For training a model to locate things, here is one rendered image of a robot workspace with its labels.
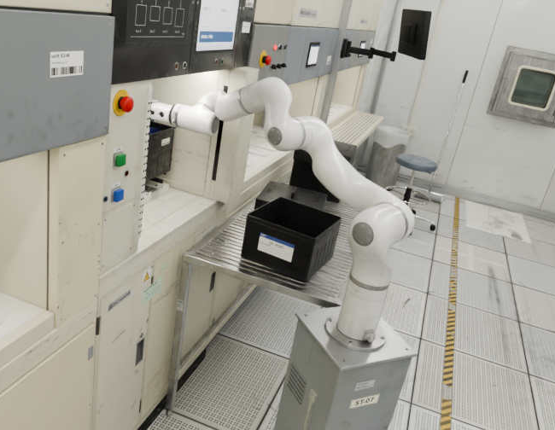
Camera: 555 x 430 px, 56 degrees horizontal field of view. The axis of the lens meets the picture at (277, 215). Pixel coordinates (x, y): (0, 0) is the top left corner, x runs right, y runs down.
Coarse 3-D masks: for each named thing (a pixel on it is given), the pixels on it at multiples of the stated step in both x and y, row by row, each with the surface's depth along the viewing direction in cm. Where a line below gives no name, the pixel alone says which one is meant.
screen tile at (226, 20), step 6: (228, 0) 172; (222, 6) 169; (228, 6) 173; (234, 6) 178; (234, 12) 179; (222, 18) 172; (228, 18) 176; (234, 18) 180; (222, 24) 173; (228, 24) 177; (234, 24) 182
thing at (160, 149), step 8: (152, 120) 206; (160, 128) 206; (168, 128) 204; (152, 136) 190; (160, 136) 195; (168, 136) 201; (152, 144) 191; (160, 144) 197; (168, 144) 203; (152, 152) 193; (160, 152) 198; (168, 152) 205; (152, 160) 195; (160, 160) 200; (168, 160) 207; (152, 168) 196; (160, 168) 202; (168, 168) 208; (152, 176) 198
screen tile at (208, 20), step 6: (204, 0) 157; (210, 0) 161; (216, 0) 164; (216, 6) 165; (204, 12) 159; (216, 12) 167; (204, 18) 160; (210, 18) 164; (216, 18) 168; (204, 24) 161; (210, 24) 165; (216, 24) 169
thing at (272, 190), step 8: (272, 184) 246; (280, 184) 248; (264, 192) 235; (272, 192) 236; (280, 192) 238; (288, 192) 240; (296, 192) 242; (304, 192) 244; (312, 192) 246; (256, 200) 226; (264, 200) 225; (296, 200) 231; (304, 200) 233; (312, 200) 235; (320, 200) 237; (256, 208) 227; (320, 208) 228
